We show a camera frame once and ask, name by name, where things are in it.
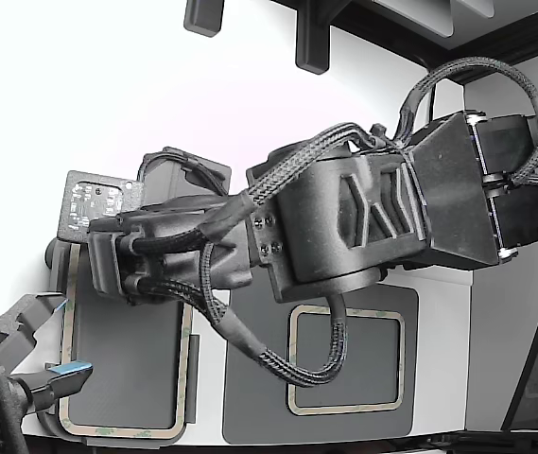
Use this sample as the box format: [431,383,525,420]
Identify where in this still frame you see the black stand foot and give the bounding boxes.
[294,0,332,76]
[182,0,226,38]

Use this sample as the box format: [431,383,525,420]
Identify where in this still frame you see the black braided cable harness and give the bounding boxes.
[126,55,538,390]

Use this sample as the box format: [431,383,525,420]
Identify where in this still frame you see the dark grey flat mat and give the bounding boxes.
[221,271,421,446]

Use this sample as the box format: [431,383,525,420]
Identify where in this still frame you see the grey idle gripper finger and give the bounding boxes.
[10,359,95,413]
[0,291,70,375]

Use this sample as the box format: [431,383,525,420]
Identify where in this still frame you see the black enclosure frame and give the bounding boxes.
[268,0,538,86]

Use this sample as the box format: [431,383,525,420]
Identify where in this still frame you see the grey frame holder plate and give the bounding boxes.
[43,235,202,450]

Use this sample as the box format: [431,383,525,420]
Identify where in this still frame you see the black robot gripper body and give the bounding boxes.
[87,145,256,307]

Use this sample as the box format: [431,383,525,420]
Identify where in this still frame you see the black gripper camera board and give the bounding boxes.
[57,168,147,244]

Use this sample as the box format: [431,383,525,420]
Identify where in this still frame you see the tan rectangular frame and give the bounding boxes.
[59,242,194,438]
[286,304,408,418]

